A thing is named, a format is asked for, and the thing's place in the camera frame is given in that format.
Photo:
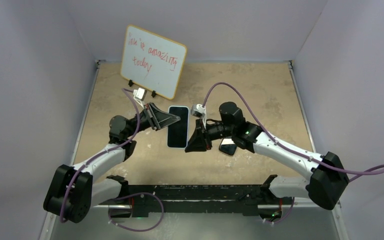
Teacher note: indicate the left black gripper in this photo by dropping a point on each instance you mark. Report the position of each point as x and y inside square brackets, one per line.
[158, 119]

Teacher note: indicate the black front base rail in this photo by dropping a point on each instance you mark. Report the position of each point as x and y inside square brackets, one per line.
[244, 199]

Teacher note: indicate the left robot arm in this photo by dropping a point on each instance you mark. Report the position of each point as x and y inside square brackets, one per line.
[74, 190]

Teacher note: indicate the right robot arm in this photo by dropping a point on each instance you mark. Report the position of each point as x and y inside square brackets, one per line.
[321, 177]

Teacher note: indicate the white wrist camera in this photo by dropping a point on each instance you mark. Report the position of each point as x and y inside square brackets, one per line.
[199, 111]
[139, 96]

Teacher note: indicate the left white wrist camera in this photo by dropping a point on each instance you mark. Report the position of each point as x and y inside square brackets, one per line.
[139, 96]

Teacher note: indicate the white board with orange frame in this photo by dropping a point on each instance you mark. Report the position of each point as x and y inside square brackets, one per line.
[152, 62]

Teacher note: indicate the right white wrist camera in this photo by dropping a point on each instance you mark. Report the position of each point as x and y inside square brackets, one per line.
[199, 111]

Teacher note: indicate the black phone in black case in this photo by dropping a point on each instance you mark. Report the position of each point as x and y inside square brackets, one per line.
[227, 146]

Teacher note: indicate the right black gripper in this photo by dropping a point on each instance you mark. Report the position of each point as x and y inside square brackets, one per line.
[198, 143]

